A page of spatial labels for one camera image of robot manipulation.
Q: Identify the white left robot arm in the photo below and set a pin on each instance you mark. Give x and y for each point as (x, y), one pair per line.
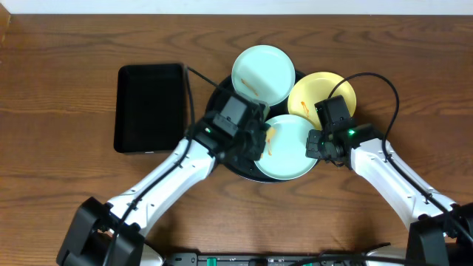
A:
(114, 233)

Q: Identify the light green plate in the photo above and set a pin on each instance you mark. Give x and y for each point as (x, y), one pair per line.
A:
(263, 73)
(288, 160)

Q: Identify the black rectangular water tray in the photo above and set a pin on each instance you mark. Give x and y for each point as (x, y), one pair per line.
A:
(150, 108)

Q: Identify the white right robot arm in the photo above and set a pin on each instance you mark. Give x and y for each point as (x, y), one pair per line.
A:
(440, 230)

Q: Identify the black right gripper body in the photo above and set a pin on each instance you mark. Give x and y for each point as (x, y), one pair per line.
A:
(318, 147)

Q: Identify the green and yellow sponge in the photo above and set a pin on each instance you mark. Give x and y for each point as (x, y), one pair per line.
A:
(270, 133)

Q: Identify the yellow plate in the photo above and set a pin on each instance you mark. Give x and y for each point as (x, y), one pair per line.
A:
(310, 90)

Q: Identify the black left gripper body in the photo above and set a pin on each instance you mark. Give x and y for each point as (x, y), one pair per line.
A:
(256, 137)

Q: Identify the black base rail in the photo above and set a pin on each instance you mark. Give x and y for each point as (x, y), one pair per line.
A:
(197, 258)

